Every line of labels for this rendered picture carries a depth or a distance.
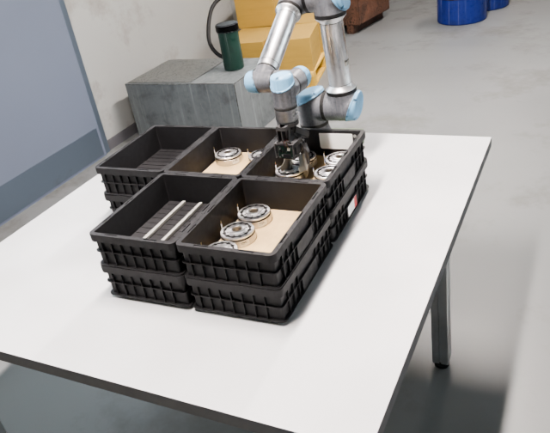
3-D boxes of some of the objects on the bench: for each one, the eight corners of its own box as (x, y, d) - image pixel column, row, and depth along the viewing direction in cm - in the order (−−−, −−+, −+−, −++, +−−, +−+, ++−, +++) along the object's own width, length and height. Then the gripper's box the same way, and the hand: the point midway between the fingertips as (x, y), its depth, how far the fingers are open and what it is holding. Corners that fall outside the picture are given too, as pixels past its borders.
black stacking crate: (176, 229, 218) (168, 200, 212) (251, 237, 206) (245, 206, 200) (108, 297, 188) (97, 265, 182) (191, 311, 175) (181, 277, 169)
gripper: (264, 125, 197) (273, 184, 207) (296, 127, 191) (305, 187, 201) (277, 115, 203) (285, 172, 214) (308, 117, 197) (316, 175, 208)
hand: (298, 173), depth 209 cm, fingers open, 5 cm apart
